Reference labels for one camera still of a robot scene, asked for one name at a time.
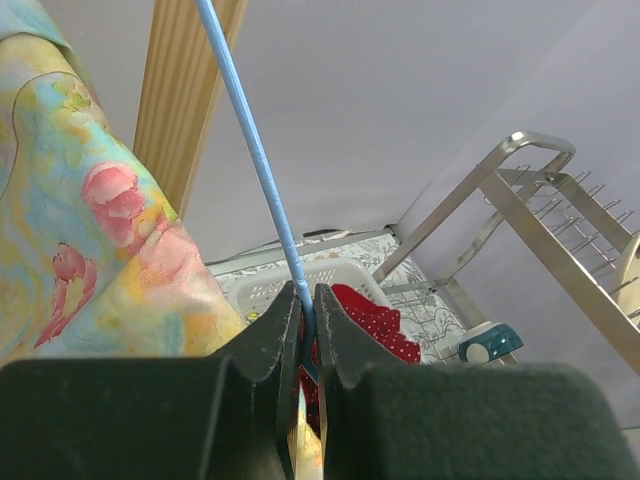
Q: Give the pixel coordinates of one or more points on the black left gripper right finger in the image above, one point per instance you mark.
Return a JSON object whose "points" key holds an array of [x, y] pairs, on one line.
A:
{"points": [[382, 418]]}

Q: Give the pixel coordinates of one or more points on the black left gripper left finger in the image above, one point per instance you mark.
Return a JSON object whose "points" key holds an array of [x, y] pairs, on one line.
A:
{"points": [[229, 415]]}

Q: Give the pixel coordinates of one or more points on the red polka dot garment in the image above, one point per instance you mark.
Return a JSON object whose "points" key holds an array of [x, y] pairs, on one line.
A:
{"points": [[381, 323]]}

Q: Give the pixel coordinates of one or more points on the pastel floral garment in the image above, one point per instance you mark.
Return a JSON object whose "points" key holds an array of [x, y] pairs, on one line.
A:
{"points": [[95, 262]]}

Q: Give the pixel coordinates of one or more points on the blue wire hanger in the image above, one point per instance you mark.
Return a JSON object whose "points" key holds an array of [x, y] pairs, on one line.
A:
{"points": [[215, 34]]}

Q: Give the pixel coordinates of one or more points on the floral table mat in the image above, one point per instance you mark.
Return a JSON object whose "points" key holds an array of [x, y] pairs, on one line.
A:
{"points": [[426, 317]]}

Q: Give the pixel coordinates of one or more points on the white plastic basket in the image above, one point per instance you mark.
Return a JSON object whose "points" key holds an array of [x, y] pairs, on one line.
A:
{"points": [[252, 295]]}

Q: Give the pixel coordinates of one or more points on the teal white ceramic object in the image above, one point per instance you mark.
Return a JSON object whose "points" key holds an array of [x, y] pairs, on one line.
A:
{"points": [[487, 343]]}

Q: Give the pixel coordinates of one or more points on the metal dish rack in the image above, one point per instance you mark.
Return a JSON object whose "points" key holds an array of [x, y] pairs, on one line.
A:
{"points": [[570, 233]]}

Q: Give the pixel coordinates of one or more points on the cream plate upper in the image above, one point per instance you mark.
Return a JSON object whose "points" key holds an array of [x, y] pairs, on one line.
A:
{"points": [[625, 286]]}

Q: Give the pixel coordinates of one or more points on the wooden clothes rack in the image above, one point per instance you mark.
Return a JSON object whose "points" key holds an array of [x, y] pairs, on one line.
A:
{"points": [[181, 84]]}

